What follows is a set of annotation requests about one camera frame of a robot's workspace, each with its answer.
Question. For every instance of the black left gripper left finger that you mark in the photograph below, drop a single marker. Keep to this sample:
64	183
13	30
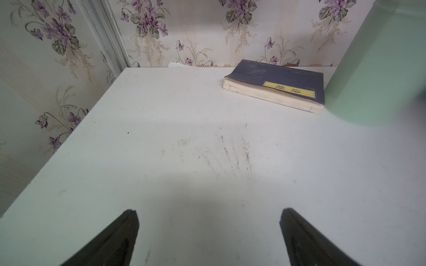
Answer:
113	246

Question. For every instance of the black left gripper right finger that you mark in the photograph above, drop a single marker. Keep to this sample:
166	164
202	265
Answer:
306	246

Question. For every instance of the dark blue paperback book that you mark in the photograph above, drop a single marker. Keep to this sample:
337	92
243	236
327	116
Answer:
295	88

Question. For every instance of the mint green pencil cup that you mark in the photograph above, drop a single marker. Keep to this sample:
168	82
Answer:
384	68

